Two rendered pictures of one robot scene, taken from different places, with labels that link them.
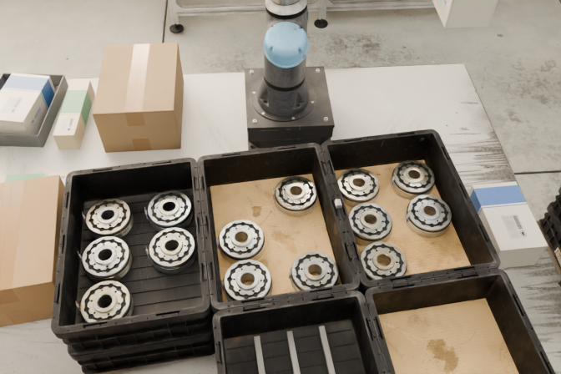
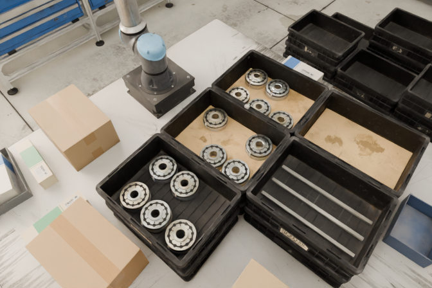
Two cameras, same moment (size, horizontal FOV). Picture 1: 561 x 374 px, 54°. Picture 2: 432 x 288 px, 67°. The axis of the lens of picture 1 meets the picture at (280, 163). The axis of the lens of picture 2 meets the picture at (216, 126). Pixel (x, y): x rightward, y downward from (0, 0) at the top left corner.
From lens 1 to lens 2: 0.51 m
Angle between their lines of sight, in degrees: 24
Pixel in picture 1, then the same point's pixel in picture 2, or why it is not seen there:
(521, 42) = (205, 3)
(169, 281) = (197, 201)
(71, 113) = (37, 164)
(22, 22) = not seen: outside the picture
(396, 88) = (197, 45)
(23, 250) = (105, 247)
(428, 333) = (321, 136)
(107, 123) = (74, 152)
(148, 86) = (81, 116)
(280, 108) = (164, 85)
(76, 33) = not seen: outside the picture
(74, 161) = (63, 189)
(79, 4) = not seen: outside the picture
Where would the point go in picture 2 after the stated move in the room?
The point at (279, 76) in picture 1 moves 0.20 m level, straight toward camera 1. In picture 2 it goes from (157, 66) to (186, 91)
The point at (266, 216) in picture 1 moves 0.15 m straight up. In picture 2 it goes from (210, 138) to (209, 115)
